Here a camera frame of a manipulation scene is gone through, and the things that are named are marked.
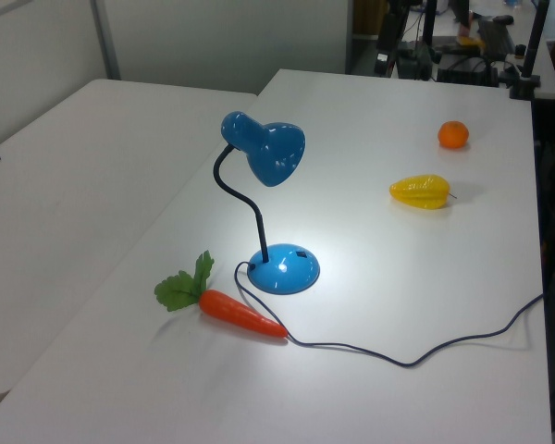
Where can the grey metal partition post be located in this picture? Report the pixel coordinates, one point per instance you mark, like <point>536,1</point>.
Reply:
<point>105,39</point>

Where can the black computer mouse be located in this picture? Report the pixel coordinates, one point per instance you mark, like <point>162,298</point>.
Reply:
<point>503,19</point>

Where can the yellow toy starfruit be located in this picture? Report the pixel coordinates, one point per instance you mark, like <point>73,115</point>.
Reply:
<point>421,192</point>

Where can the dark green machine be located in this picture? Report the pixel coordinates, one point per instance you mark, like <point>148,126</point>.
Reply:
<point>414,60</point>

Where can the black device with white label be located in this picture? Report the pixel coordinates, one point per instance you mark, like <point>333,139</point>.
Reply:
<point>388,37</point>

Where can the black equipment box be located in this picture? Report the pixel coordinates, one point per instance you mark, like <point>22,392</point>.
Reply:
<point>467,71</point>

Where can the yellow flat object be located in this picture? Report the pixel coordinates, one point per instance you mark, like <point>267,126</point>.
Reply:
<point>471,42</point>

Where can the thin black stand pole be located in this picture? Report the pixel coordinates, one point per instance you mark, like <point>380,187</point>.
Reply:
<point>428,20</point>

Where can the orange toy carrot green leaves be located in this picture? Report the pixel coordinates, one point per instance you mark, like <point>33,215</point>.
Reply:
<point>236,314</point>

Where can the black keyboard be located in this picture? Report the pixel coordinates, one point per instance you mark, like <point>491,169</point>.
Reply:
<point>497,36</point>

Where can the toy orange fruit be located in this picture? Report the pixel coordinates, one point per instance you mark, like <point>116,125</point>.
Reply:
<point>453,135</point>

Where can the blue desk lamp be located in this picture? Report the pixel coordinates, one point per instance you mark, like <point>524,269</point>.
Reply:
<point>277,148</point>

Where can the black pole with clamp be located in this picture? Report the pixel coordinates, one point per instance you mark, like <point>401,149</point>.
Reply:
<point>534,46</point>

